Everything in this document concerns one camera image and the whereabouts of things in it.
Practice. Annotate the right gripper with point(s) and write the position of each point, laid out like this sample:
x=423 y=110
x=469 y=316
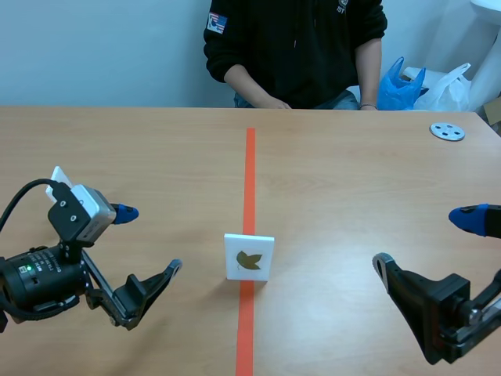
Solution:
x=426 y=309

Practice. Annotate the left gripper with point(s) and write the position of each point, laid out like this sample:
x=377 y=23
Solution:
x=129 y=297

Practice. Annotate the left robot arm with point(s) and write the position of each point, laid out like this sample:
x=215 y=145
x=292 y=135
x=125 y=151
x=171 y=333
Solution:
x=43 y=278

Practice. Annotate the leaf picture card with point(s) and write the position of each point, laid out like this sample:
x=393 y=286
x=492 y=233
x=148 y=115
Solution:
x=248 y=260

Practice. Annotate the person's hand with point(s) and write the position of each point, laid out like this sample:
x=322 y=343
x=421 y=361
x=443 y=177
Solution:
x=280 y=104

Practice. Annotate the brown cardboard box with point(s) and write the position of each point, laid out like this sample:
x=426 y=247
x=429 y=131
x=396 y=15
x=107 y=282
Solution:
x=494 y=115

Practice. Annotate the white plastic bag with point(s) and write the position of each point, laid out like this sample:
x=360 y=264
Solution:
x=448 y=92

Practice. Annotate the blue plastic bag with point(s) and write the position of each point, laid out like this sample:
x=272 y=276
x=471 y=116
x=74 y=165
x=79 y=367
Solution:
x=399 y=90

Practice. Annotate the person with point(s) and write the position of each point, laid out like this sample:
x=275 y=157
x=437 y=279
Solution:
x=289 y=47

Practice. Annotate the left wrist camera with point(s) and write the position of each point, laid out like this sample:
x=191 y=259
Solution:
x=96 y=207

